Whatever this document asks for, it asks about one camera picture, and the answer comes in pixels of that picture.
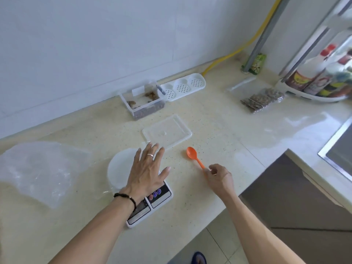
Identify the white perforated plastic tray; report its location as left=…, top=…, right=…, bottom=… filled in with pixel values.
left=159, top=73, right=206, bottom=102

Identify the grey cabinet front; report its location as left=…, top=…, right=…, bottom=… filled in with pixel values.
left=239, top=154, right=352, bottom=264

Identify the yellow hose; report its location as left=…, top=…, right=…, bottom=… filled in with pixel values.
left=201, top=0, right=284, bottom=77

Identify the steel cooktop edge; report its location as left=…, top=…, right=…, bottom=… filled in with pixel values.
left=318, top=116, right=352, bottom=182

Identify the green packet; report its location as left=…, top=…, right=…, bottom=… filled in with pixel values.
left=242, top=53, right=267, bottom=75

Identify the person's left forearm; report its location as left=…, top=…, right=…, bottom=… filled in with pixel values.
left=49, top=194, right=137, bottom=264

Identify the blue slipper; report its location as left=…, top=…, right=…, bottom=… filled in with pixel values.
left=191, top=251, right=207, bottom=264

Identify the clear plastic container with dried food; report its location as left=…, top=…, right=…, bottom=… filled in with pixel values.
left=119, top=81, right=167, bottom=121

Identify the orange plastic spoon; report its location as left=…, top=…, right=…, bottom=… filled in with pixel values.
left=186, top=147, right=206, bottom=170

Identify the round translucent white dish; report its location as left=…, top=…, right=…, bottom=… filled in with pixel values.
left=107, top=147, right=143, bottom=190

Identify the person's right hand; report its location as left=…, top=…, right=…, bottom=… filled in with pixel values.
left=203, top=163, right=236, bottom=200

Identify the white digital kitchen scale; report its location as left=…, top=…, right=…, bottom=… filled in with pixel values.
left=126, top=171, right=174, bottom=228

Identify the clear rectangular plastic lid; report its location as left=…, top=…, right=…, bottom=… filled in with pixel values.
left=142, top=114, right=193, bottom=150

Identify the yellow green bottle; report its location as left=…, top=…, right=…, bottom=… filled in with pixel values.
left=316, top=71, right=352, bottom=98

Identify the clear zip bag of seeds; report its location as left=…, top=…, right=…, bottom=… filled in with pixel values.
left=226, top=76, right=285, bottom=114

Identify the white bottle with red cap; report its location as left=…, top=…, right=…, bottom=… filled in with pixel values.
left=285, top=43, right=338, bottom=91

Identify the clear bottle with dark cap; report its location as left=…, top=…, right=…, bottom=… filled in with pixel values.
left=304, top=49, right=352, bottom=96

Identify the large clear plastic bag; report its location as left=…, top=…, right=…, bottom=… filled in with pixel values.
left=0, top=141, right=92, bottom=209

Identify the black bead bracelet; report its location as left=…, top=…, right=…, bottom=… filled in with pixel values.
left=113, top=192, right=137, bottom=213

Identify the white corner storage rack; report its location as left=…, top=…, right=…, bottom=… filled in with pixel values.
left=275, top=0, right=352, bottom=103

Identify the person's left hand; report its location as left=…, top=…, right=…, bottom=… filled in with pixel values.
left=120, top=142, right=171, bottom=203

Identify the grey metal pipe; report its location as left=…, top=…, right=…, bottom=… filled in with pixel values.
left=241, top=0, right=292, bottom=74

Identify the person's right forearm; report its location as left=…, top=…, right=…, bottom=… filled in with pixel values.
left=222, top=190, right=306, bottom=264

